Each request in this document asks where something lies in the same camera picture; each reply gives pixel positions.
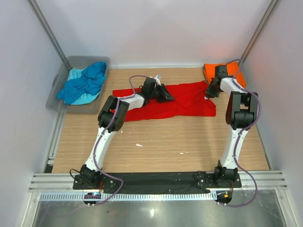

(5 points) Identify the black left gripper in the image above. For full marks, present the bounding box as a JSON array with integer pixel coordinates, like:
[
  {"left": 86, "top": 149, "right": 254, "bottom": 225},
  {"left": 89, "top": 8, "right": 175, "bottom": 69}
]
[{"left": 149, "top": 84, "right": 174, "bottom": 103}]

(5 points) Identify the red t shirt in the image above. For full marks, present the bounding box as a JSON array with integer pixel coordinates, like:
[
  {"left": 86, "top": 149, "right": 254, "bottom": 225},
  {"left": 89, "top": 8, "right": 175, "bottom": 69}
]
[{"left": 113, "top": 81, "right": 216, "bottom": 122}]

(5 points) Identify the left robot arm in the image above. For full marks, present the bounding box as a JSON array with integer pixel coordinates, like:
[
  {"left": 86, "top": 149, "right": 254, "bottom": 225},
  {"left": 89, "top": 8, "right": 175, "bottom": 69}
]
[{"left": 74, "top": 75, "right": 175, "bottom": 189}]

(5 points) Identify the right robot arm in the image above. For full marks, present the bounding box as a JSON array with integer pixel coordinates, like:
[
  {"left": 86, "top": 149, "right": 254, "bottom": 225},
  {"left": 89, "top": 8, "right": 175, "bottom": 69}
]
[{"left": 206, "top": 65, "right": 258, "bottom": 187}]

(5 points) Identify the folded orange t shirt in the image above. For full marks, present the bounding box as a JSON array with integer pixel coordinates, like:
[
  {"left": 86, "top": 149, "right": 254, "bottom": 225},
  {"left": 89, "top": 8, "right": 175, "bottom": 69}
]
[{"left": 203, "top": 62, "right": 247, "bottom": 88}]

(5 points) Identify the light blue t shirt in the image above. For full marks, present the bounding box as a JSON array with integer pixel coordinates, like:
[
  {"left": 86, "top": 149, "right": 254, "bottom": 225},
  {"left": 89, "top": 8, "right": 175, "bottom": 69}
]
[{"left": 67, "top": 68, "right": 101, "bottom": 106}]

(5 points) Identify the grey plastic bin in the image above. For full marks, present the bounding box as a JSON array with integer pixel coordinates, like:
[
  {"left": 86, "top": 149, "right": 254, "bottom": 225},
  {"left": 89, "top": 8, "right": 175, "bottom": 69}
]
[{"left": 46, "top": 56, "right": 110, "bottom": 114}]

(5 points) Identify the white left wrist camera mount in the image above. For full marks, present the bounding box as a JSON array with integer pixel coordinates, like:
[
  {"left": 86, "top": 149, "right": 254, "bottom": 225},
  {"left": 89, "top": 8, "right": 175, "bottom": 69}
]
[{"left": 151, "top": 75, "right": 161, "bottom": 86}]

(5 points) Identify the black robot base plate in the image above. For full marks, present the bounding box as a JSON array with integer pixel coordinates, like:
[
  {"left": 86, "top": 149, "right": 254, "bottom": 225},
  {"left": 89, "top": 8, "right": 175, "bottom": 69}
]
[{"left": 73, "top": 171, "right": 242, "bottom": 190}]

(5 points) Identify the white slotted cable duct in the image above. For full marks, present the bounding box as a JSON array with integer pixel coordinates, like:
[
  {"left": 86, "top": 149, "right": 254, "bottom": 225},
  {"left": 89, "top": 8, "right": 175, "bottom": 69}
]
[{"left": 39, "top": 192, "right": 217, "bottom": 202}]

